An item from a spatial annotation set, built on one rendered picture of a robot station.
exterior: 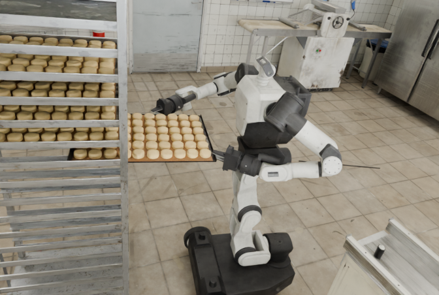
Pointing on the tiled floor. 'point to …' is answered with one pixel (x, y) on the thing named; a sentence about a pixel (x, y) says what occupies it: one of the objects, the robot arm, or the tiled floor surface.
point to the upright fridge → (415, 47)
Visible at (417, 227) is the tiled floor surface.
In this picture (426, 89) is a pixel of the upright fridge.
